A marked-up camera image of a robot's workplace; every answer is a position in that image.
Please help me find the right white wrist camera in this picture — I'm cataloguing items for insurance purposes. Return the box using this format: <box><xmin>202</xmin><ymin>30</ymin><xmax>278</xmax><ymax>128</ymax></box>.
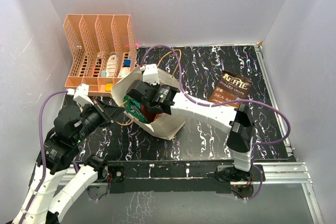
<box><xmin>140</xmin><ymin>64</ymin><xmax>160</xmax><ymax>85</ymax></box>

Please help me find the yellow small item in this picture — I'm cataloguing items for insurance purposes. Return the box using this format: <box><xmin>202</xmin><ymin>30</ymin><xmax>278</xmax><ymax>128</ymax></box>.
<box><xmin>105</xmin><ymin>83</ymin><xmax>113</xmax><ymax>92</ymax></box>

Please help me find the white bottle with label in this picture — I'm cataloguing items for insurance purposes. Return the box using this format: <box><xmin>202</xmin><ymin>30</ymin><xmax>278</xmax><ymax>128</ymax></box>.
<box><xmin>106</xmin><ymin>53</ymin><xmax>117</xmax><ymax>77</ymax></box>

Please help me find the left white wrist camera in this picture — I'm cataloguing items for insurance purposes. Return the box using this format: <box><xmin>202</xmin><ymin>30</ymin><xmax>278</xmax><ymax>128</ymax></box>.
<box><xmin>66</xmin><ymin>83</ymin><xmax>93</xmax><ymax>106</ymax></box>

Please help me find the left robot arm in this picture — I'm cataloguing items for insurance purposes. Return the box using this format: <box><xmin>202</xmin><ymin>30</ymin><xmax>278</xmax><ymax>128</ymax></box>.
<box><xmin>12</xmin><ymin>99</ymin><xmax>124</xmax><ymax>223</ymax></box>

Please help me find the aluminium frame rail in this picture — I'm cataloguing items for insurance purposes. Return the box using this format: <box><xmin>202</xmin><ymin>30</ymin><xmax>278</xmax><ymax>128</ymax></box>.
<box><xmin>20</xmin><ymin>41</ymin><xmax>325</xmax><ymax>224</ymax></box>

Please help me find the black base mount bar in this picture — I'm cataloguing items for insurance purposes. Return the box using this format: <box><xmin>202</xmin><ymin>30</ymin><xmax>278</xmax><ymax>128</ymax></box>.
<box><xmin>106</xmin><ymin>160</ymin><xmax>266</xmax><ymax>197</ymax></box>

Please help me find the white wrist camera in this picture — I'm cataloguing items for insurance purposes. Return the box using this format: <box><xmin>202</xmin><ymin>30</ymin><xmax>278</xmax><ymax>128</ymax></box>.
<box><xmin>140</xmin><ymin>64</ymin><xmax>160</xmax><ymax>85</ymax></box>
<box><xmin>66</xmin><ymin>83</ymin><xmax>93</xmax><ymax>106</ymax></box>

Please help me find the orange chips bag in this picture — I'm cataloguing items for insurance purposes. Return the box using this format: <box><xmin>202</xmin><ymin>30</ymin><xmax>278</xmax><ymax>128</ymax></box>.
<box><xmin>140</xmin><ymin>105</ymin><xmax>163</xmax><ymax>124</ymax></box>

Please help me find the orange plastic file organizer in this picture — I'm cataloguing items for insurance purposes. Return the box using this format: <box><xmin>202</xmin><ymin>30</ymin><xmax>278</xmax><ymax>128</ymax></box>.
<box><xmin>64</xmin><ymin>14</ymin><xmax>137</xmax><ymax>97</ymax></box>

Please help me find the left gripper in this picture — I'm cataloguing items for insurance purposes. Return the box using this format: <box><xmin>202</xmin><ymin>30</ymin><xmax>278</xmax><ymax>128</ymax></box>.
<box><xmin>73</xmin><ymin>96</ymin><xmax>125</xmax><ymax>143</ymax></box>

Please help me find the blue stamp block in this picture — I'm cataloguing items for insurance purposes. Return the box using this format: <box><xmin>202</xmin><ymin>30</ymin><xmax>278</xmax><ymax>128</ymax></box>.
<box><xmin>123</xmin><ymin>59</ymin><xmax>131</xmax><ymax>67</ymax></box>

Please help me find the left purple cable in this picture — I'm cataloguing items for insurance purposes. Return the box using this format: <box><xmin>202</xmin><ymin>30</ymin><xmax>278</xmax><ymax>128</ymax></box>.
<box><xmin>15</xmin><ymin>90</ymin><xmax>77</xmax><ymax>224</ymax></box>

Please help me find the brown Kettle chips bag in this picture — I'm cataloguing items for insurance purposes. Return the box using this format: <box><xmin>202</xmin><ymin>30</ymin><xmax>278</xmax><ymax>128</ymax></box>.
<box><xmin>208</xmin><ymin>70</ymin><xmax>253</xmax><ymax>104</ymax></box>

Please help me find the brown paper bag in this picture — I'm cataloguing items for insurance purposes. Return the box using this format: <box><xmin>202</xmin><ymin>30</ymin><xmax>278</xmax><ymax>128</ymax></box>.
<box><xmin>111</xmin><ymin>63</ymin><xmax>185</xmax><ymax>140</ymax></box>

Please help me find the white box red label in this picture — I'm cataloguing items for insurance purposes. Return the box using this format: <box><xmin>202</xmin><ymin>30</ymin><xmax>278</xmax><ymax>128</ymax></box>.
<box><xmin>118</xmin><ymin>67</ymin><xmax>131</xmax><ymax>78</ymax></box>

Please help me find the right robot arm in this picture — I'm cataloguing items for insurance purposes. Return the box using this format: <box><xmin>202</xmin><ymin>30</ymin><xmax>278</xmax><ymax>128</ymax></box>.
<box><xmin>126</xmin><ymin>80</ymin><xmax>255</xmax><ymax>183</ymax></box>

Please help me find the green snack bag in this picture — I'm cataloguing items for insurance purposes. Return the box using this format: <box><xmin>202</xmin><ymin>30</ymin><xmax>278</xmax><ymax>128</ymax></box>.
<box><xmin>123</xmin><ymin>95</ymin><xmax>148</xmax><ymax>123</ymax></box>

